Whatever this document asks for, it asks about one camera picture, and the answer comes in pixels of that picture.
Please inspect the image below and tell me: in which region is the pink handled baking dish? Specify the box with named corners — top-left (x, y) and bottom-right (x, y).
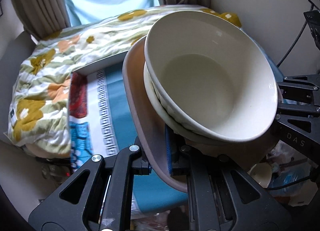
top-left (123, 38), bottom-right (279, 193)

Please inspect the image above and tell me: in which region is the small white ribbed bowl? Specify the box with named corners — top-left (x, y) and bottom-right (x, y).
top-left (144, 11), bottom-right (278, 143)

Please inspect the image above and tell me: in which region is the cream ceramic bowl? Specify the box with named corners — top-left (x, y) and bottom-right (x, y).
top-left (143, 63), bottom-right (226, 146)

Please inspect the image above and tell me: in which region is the blue patterned cloth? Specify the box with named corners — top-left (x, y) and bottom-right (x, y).
top-left (68, 63), bottom-right (187, 216)

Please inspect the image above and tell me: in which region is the floral bed quilt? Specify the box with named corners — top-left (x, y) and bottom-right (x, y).
top-left (4, 4), bottom-right (243, 159)

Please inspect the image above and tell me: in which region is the grey tray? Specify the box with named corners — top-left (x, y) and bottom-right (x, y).
top-left (73, 51), bottom-right (128, 76)

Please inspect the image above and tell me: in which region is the left brown curtain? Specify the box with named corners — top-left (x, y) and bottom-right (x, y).
top-left (11, 0), bottom-right (71, 40)

